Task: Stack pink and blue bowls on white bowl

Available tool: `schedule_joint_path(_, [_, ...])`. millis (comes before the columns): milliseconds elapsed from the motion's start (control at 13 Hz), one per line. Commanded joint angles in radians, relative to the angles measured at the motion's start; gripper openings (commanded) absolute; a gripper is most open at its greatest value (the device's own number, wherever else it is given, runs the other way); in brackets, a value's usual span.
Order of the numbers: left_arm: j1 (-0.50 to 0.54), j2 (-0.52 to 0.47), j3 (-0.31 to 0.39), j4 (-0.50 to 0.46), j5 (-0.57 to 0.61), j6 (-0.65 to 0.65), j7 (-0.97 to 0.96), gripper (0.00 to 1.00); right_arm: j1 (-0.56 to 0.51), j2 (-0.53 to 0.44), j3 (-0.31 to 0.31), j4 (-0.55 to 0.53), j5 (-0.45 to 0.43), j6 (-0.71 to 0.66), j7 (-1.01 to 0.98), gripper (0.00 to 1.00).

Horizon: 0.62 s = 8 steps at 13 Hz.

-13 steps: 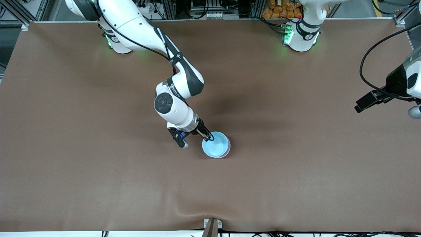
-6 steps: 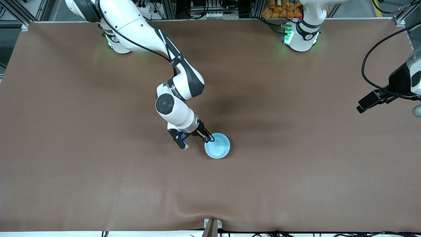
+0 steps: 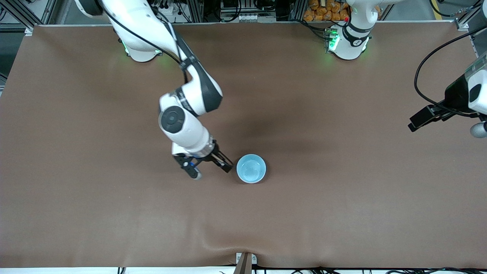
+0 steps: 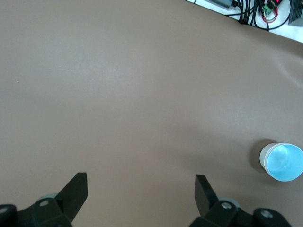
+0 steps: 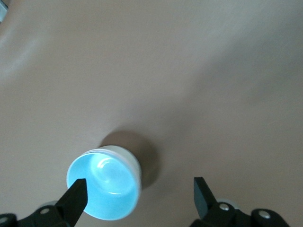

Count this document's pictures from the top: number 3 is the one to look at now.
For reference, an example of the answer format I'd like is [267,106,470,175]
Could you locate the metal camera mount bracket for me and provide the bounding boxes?
[236,252,257,274]

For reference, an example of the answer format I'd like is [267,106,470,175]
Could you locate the blue bowl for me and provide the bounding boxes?
[236,154,267,184]

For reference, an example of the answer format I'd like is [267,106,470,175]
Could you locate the aluminium frame post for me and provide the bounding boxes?
[186,0,204,22]

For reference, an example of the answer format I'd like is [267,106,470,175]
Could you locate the grey arm base connector box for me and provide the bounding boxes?
[324,27,340,53]

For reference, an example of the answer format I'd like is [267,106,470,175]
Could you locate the orange snack pile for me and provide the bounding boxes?
[303,0,350,22]

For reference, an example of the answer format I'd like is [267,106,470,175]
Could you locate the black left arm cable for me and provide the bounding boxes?
[414,26,487,115]

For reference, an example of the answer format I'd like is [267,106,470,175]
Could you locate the power strip with black plugs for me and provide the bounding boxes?
[152,0,181,16]

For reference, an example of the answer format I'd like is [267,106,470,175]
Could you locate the brown table mat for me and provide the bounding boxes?
[0,22,487,269]

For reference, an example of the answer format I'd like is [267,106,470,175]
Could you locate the aluminium corner frame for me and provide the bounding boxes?
[0,0,57,31]

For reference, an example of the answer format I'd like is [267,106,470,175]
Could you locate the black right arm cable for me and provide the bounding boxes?
[100,6,191,84]

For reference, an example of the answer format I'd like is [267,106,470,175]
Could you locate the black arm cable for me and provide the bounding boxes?
[100,6,191,84]
[414,26,487,115]

